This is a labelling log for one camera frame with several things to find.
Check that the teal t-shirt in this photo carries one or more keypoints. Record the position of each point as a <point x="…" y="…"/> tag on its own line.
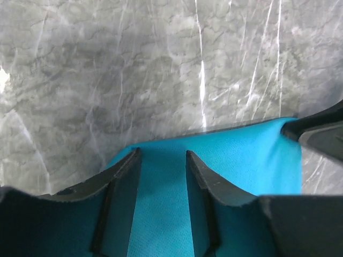
<point x="256" y="158"/>

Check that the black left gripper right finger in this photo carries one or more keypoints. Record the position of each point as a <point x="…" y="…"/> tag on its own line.
<point x="229" y="221"/>

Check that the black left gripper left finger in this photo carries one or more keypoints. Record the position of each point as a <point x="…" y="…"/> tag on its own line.
<point x="91" y="218"/>

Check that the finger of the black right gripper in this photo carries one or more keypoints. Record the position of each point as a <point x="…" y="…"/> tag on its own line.
<point x="321" y="132"/>

